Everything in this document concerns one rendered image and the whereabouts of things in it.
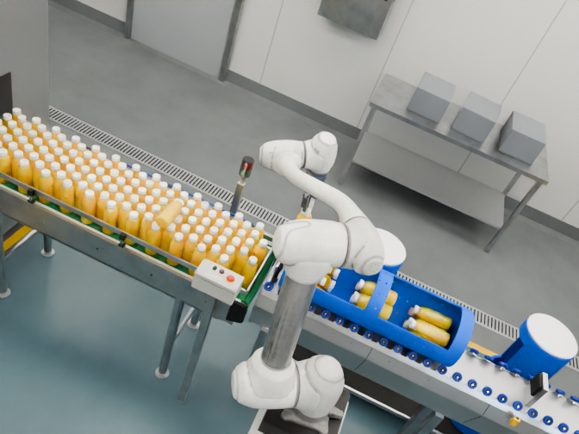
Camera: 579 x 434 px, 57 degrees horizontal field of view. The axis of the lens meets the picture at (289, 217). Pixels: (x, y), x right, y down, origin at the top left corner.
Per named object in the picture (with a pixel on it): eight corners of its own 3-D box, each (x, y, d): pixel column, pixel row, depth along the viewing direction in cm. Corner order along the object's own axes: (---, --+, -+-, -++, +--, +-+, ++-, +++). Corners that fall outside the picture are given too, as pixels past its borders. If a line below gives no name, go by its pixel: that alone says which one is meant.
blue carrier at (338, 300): (443, 379, 244) (474, 343, 227) (271, 296, 251) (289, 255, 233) (447, 335, 266) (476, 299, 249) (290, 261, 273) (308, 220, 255)
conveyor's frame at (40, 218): (210, 405, 305) (246, 310, 247) (-34, 282, 317) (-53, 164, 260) (243, 343, 342) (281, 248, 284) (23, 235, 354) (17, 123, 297)
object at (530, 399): (529, 407, 250) (548, 391, 240) (521, 404, 250) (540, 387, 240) (528, 390, 257) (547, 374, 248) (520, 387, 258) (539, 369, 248)
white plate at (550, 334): (570, 323, 287) (569, 324, 288) (524, 306, 286) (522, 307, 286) (583, 365, 266) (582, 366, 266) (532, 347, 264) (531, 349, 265)
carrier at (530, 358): (486, 403, 344) (445, 388, 343) (569, 324, 288) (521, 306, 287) (491, 444, 322) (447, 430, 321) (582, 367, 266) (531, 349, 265)
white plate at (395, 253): (348, 234, 287) (347, 236, 288) (382, 270, 274) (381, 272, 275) (382, 222, 304) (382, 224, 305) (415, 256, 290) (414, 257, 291)
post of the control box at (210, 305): (183, 403, 300) (217, 294, 237) (177, 400, 301) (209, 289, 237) (186, 398, 304) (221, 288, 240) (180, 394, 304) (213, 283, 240)
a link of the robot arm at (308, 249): (291, 418, 184) (229, 419, 178) (283, 381, 198) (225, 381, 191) (358, 243, 144) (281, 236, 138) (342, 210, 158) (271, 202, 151)
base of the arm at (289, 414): (336, 440, 192) (341, 433, 189) (279, 418, 193) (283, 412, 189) (344, 397, 206) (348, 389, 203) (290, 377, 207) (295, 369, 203)
